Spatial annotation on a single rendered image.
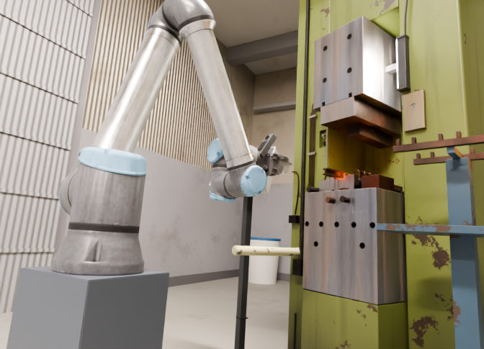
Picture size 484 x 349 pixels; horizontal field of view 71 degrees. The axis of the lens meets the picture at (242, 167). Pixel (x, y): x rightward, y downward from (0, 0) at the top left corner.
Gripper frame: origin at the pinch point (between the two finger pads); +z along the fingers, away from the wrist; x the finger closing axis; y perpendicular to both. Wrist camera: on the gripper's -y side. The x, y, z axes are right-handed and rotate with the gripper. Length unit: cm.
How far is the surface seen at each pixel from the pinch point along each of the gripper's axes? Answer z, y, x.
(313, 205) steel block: 27.0, 14.8, -10.2
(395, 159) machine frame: 81, -16, 1
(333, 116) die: 33.0, -29.2, -4.3
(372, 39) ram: 41, -67, 13
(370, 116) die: 46, -30, 8
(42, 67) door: -75, -99, -225
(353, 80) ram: 33, -45, 8
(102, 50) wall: -25, -146, -252
